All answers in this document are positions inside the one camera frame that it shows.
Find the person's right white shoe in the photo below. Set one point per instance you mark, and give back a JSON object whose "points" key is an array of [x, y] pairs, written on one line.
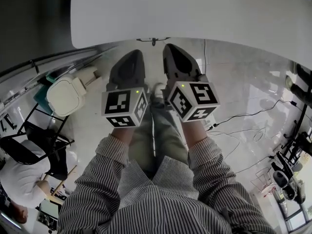
{"points": [[158, 90]]}

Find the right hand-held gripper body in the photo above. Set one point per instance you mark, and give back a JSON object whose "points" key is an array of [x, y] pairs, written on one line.
{"points": [[195, 99]]}

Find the person's striped shirt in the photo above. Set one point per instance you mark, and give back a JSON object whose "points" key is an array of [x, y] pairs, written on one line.
{"points": [[158, 203]]}

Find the person's grey trousers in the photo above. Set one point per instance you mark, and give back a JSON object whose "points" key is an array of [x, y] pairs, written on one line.
{"points": [[163, 135]]}

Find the person's right forearm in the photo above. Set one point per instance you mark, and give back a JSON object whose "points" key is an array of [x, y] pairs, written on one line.
{"points": [[195, 133]]}

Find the black tablet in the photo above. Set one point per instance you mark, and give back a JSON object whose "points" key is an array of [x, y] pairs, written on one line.
{"points": [[48, 208]]}

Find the cream plastic trash bin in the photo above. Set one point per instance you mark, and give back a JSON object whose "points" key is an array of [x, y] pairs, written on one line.
{"points": [[65, 96]]}

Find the window with black frame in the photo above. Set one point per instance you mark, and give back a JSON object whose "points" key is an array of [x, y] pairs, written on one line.
{"points": [[297, 218]]}

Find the black folding chair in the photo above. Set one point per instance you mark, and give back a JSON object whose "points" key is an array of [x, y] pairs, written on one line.
{"points": [[34, 140]]}

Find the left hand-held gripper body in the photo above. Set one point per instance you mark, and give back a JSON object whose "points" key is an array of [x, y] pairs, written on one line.
{"points": [[117, 103]]}

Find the teal plastic container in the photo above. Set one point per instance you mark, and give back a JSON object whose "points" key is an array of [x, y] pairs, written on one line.
{"points": [[40, 96]]}

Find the white desk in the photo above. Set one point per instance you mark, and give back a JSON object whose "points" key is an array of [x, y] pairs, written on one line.
{"points": [[195, 8]]}

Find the wooden stick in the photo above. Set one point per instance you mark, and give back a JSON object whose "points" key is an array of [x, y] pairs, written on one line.
{"points": [[63, 179]]}

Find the person's left forearm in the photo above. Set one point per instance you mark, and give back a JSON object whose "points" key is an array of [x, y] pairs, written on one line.
{"points": [[123, 136]]}

